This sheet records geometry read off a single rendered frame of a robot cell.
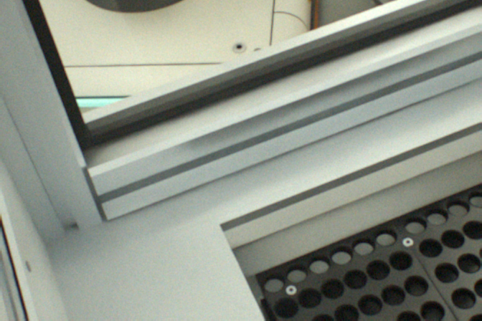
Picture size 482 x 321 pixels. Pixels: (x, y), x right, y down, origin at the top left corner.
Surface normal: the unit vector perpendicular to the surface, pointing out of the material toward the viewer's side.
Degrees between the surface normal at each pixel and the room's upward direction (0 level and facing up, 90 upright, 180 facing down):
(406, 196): 0
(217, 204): 0
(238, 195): 0
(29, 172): 90
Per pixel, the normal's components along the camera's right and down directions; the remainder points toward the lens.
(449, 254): -0.11, -0.64
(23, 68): 0.36, 0.69
